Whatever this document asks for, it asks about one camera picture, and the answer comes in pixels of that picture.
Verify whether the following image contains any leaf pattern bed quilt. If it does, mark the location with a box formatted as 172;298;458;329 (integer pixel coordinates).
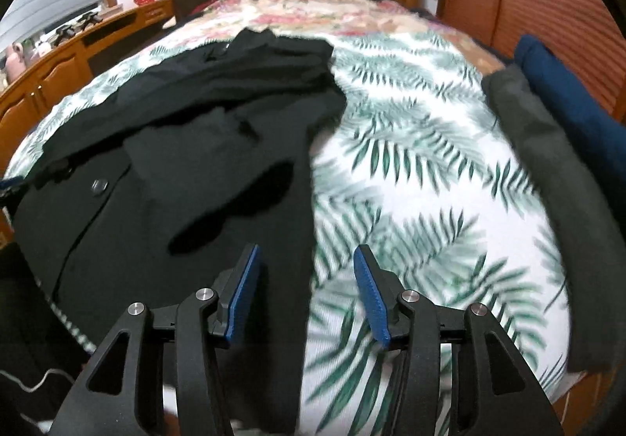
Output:
2;27;573;436

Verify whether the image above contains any folded navy blue garment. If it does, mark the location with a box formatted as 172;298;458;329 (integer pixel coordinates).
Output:
514;35;625;185

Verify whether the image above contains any floral blanket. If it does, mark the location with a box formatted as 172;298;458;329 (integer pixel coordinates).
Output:
167;0;508;75

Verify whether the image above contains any black coat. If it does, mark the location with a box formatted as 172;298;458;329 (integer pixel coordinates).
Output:
11;29;347;433

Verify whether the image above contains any wooden desk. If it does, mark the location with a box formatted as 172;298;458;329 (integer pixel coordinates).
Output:
0;0;174;168

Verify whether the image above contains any folded dark grey garment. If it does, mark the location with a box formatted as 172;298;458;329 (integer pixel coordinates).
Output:
482;64;625;371

